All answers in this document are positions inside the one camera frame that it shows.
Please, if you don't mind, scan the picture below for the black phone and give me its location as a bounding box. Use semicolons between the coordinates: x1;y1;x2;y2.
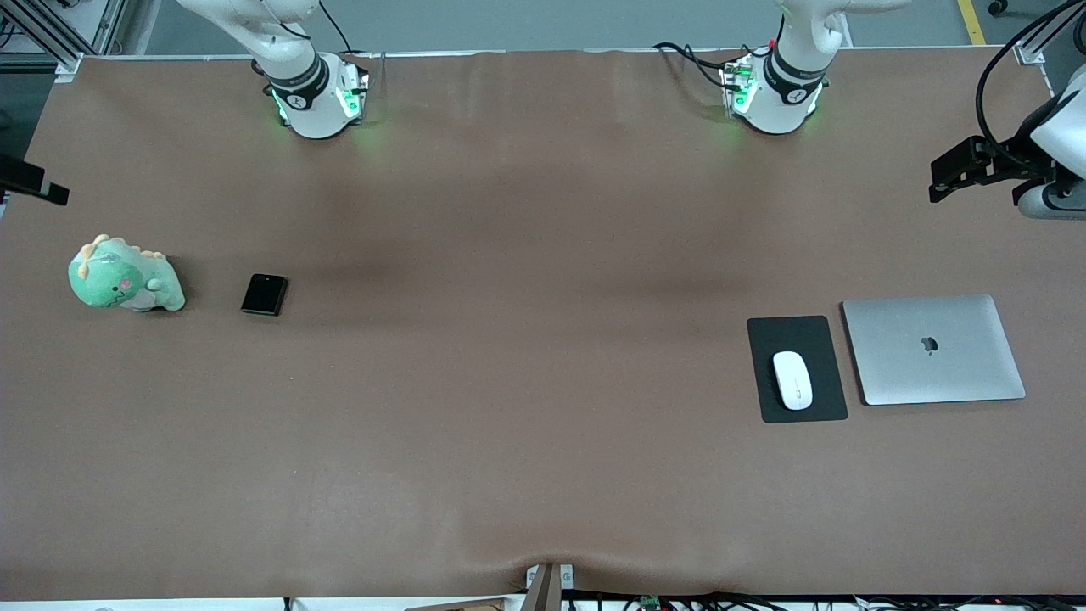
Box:
240;273;288;317

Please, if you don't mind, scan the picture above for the white computer mouse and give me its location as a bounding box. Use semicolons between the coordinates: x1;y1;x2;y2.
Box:
772;350;814;412

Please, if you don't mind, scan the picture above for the black mouse pad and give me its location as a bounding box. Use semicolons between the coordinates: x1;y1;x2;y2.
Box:
747;316;849;424

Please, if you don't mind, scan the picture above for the green dinosaur plush toy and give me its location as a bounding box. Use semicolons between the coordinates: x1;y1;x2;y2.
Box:
68;234;186;313

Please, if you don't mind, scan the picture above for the silver closed laptop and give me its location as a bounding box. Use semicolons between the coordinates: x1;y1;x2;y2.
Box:
842;294;1027;406

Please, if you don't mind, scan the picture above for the brown table cover sheet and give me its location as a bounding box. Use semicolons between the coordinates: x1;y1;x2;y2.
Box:
0;47;1086;600

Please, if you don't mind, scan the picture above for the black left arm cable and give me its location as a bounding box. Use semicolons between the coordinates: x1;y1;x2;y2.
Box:
976;0;1086;171

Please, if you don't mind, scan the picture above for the aluminium frame profile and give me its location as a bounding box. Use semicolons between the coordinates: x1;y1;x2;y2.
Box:
1014;0;1086;67
0;0;128;76

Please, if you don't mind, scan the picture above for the black base cable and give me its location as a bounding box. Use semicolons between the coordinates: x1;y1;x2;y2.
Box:
653;38;773;90
318;0;355;56

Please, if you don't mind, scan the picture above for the metal table bracket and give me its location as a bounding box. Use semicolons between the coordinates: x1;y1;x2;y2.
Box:
524;563;575;611

